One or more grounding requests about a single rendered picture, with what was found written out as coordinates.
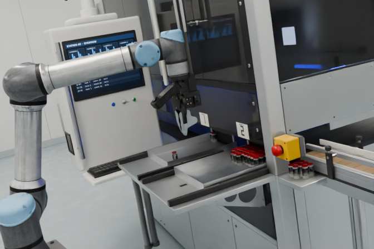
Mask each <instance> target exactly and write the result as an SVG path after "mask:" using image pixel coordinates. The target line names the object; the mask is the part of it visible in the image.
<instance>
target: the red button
mask: <svg viewBox="0 0 374 249"><path fill-rule="evenodd" d="M272 154H273V155H274V156H276V157H278V156H281V155H282V149H281V147H280V146H279V145H274V146H273V147H272Z"/></svg>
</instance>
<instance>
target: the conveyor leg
mask: <svg viewBox="0 0 374 249"><path fill-rule="evenodd" d="M348 204H349V210H350V221H351V232H352V243H353V249H369V248H368V235H367V224H366V212H365V202H364V201H361V200H359V199H356V198H354V197H351V196H349V195H348Z"/></svg>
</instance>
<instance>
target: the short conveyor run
mask: <svg viewBox="0 0 374 249"><path fill-rule="evenodd" d="M356 140H357V141H358V142H356V147H351V146H347V145H343V144H340V143H335V142H331V141H327V140H322V139H319V142H320V145H324V147H320V146H316V145H312V144H310V143H307V144H306V148H307V149H310V150H313V151H312V152H308V153H306V154H305V156H303V157H300V158H299V159H300V160H304V161H308V162H309V163H313V167H314V173H316V174H318V175H321V176H324V177H326V178H327V183H325V184H322V185H323V186H326V187H328V188H331V189H333V190H336V191H338V192H341V193H344V194H346V195H349V196H351V197H354V198H356V199H359V200H361V201H364V202H367V203H369V204H372V205H374V152H371V151H367V150H364V149H363V143H362V142H361V141H360V140H362V136H361V135H357V136H356Z"/></svg>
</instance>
